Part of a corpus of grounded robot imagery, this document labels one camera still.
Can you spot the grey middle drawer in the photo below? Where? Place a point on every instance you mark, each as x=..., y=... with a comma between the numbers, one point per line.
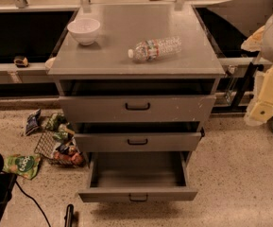
x=132, y=142

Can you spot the green packets on floor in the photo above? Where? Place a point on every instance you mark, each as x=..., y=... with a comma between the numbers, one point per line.
x=60, y=128

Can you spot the white ceramic bowl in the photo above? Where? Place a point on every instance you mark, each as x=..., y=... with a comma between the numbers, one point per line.
x=85, y=30

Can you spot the wire mesh basket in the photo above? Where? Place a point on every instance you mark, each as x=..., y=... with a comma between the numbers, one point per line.
x=46, y=145

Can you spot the blue snack bag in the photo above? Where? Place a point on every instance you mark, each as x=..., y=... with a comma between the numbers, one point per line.
x=32, y=123

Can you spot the black handle bottom edge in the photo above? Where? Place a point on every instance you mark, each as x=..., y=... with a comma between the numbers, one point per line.
x=69, y=216

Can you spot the green snack bag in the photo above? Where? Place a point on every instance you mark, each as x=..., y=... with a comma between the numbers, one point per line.
x=25, y=166

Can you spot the red snack packets in basket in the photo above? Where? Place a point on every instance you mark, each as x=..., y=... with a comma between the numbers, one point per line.
x=69, y=154

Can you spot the grey drawer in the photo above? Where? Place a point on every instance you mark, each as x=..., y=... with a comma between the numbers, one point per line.
x=132, y=142
x=137, y=177
x=96, y=109

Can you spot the small yellow black tape measure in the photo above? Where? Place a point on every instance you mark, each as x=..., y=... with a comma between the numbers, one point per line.
x=21, y=61

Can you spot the grey bottom drawer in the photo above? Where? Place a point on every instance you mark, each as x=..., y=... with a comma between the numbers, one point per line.
x=137, y=177

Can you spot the clear plastic water bottle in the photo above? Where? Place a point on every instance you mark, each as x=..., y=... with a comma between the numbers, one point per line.
x=150, y=50

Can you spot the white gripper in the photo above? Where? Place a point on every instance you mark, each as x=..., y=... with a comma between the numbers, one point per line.
x=262, y=110

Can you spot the grey drawer cabinet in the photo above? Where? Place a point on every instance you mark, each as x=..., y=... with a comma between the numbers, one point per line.
x=105, y=69

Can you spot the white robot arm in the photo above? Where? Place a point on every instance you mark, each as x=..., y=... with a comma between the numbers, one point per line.
x=262, y=41

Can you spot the grey top drawer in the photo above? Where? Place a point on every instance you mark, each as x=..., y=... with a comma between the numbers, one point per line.
x=96, y=109

